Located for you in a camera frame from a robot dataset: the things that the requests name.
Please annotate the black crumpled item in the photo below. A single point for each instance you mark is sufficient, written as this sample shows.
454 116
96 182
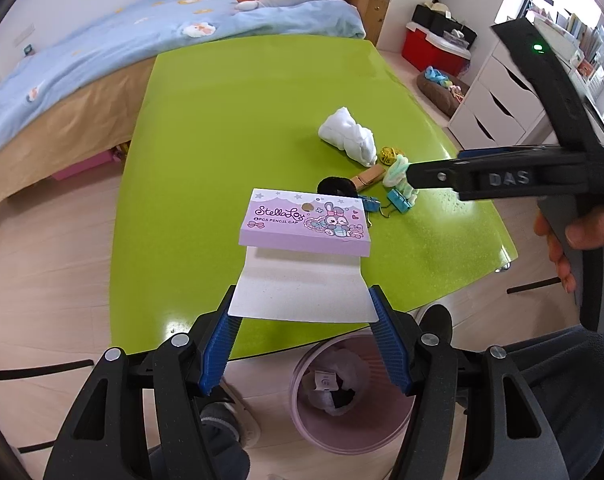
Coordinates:
344 397

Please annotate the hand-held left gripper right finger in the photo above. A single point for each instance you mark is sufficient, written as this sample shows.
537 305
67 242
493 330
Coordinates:
389 345

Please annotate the white wall socket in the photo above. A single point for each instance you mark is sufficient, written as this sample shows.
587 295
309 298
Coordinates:
23 34

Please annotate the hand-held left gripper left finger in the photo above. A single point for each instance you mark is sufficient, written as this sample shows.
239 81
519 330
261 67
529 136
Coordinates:
219 347

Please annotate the blue printed quilt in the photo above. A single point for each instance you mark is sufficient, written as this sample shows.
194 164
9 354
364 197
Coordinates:
107 35

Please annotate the row of books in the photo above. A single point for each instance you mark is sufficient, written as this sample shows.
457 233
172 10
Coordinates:
577 30

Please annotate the cream hat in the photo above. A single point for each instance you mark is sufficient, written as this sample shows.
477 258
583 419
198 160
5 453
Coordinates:
439 6

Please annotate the brown pet bed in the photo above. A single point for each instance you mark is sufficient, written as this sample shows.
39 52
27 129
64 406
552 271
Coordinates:
434 95

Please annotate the black fabric storage bin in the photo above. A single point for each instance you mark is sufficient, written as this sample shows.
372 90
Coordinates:
452 30
423 16

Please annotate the beige bed skirt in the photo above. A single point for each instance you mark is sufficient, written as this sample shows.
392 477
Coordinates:
57 120

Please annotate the yellow round toy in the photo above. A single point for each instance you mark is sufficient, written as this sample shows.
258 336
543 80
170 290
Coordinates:
391 155

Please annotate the person's right leg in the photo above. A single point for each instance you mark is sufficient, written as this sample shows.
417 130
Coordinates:
582 400

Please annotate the bed with blue blanket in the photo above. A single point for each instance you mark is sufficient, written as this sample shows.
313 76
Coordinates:
374 10

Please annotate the pink trash bin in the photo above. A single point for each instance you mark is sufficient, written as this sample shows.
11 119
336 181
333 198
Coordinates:
342 430

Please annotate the black metal chair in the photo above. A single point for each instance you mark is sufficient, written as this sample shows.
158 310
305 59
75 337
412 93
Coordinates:
32 366

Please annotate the pastel plush toy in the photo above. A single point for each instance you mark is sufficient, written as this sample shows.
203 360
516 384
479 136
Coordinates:
436 74

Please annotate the beige slipper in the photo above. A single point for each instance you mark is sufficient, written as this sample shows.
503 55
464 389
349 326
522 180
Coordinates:
249 430

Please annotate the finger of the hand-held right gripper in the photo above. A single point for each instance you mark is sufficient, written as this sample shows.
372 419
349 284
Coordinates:
482 177
507 151

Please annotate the white crumpled wrapper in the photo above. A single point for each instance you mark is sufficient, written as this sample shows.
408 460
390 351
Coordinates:
349 365

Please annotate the black metal chair leg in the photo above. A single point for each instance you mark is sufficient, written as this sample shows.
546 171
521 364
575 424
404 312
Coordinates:
532 286

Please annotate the blue binder clip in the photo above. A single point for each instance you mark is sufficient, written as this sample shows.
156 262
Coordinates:
397 199
369 205

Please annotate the wooden clothespin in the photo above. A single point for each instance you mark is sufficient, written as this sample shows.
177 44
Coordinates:
369 177

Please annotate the purple rabbit print box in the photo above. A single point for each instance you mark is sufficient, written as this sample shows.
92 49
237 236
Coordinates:
302 220

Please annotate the person's right hand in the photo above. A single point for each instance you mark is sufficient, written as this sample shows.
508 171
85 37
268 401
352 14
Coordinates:
597 230

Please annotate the pink storage box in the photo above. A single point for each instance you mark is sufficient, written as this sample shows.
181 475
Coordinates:
82 167

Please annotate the table caster wheel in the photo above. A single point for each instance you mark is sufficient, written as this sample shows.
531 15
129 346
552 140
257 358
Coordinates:
505 266

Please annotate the white drawer cabinet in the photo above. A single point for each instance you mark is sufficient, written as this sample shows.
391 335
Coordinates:
497 95

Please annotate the red storage box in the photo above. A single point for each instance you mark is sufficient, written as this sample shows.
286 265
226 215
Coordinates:
417 50

